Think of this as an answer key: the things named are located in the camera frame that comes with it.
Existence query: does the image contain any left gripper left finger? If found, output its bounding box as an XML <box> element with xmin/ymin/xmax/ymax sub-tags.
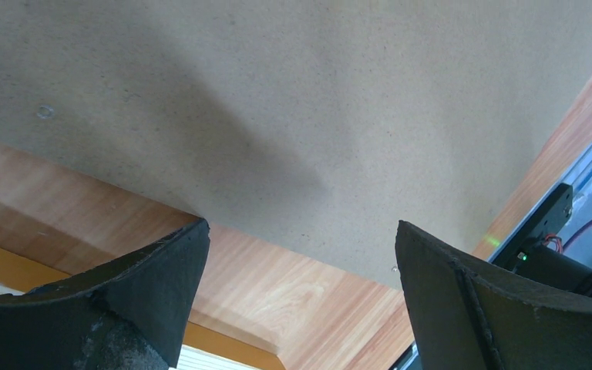
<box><xmin>0</xmin><ymin>219</ymin><xmax>210</xmax><ymax>369</ymax></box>

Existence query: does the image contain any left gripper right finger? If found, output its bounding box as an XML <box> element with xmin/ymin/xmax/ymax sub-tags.
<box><xmin>395</xmin><ymin>221</ymin><xmax>592</xmax><ymax>369</ymax></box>

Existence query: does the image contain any brown backing board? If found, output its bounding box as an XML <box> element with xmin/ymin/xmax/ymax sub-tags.
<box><xmin>0</xmin><ymin>1</ymin><xmax>592</xmax><ymax>287</ymax></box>

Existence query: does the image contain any wooden picture frame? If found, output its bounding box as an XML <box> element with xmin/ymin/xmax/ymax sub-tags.
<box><xmin>0</xmin><ymin>245</ymin><xmax>279</xmax><ymax>369</ymax></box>

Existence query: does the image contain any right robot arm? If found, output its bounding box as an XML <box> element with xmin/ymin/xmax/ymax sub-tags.
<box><xmin>513</xmin><ymin>241</ymin><xmax>592</xmax><ymax>298</ymax></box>

